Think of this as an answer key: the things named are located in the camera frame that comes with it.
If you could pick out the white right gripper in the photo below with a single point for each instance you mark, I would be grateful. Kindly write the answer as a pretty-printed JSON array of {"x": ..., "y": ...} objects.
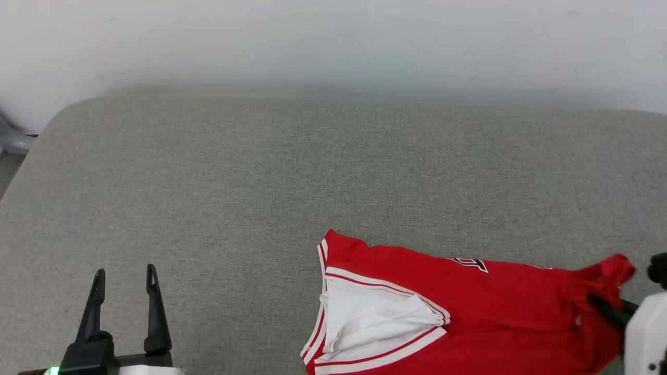
[{"x": 649, "y": 336}]

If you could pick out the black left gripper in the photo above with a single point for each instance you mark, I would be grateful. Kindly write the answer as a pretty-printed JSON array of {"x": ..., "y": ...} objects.
[{"x": 94, "y": 359}]

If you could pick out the red and white basketball jersey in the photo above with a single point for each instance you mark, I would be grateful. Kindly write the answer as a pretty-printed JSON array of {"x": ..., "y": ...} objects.
[{"x": 495, "y": 323}]

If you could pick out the grey curved plastic object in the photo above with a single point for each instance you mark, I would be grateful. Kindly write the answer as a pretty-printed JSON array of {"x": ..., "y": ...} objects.
[{"x": 13, "y": 139}]

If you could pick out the grey fabric sofa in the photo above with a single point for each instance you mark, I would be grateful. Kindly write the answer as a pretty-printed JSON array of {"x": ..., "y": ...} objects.
[{"x": 312, "y": 166}]

